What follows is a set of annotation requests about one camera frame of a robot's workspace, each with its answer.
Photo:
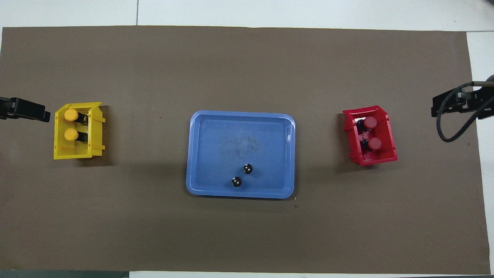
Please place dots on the blue plastic tray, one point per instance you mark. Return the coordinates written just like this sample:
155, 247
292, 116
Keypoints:
216, 154

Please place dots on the dark grey panel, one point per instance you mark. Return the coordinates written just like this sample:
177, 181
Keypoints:
58, 274

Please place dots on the red plastic bin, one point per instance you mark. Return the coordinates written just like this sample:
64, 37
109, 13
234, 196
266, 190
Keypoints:
388, 133

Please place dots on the black cylinder with white dots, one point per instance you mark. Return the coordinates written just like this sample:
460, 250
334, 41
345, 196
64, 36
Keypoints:
236, 181
247, 168

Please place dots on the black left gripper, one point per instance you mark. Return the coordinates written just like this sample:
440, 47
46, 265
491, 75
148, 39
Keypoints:
7, 108

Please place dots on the yellow push button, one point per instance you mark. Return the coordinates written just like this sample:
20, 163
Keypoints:
70, 134
71, 114

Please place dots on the brown paper table mat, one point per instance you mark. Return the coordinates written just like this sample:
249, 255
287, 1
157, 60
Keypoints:
154, 231

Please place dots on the yellow plastic bin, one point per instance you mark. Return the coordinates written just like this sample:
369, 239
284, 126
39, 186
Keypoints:
73, 152

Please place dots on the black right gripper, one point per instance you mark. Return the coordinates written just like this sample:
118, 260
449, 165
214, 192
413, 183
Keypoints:
480, 102

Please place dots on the red push button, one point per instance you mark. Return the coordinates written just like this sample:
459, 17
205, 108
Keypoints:
370, 122
374, 144

